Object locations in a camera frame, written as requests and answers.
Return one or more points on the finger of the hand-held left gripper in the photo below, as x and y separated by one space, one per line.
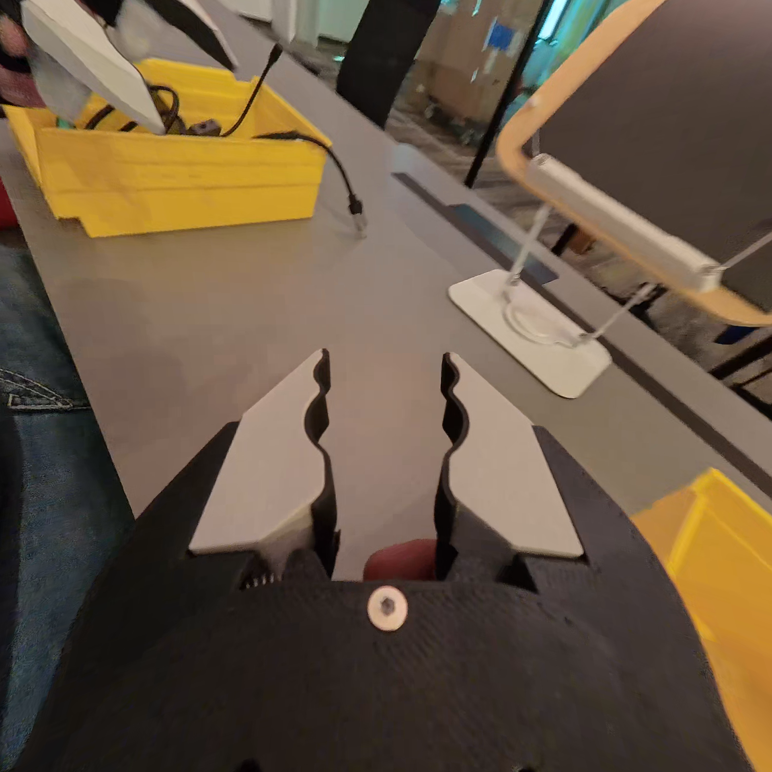
90 60
193 18

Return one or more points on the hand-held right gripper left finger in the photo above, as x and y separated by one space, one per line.
265 476

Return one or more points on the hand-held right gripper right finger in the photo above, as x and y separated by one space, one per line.
512 482

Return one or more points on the black HDMI switch box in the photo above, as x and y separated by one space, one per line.
205 128

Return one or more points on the yellow plastic bin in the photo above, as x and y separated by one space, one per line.
724 573
181 181

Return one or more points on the person's left hand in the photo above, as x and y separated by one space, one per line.
12 36

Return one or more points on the wooden book stand white base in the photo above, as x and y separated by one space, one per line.
579 374

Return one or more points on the black office chair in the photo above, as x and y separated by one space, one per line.
380 60

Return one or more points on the flat cardboard box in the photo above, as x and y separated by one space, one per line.
470 60

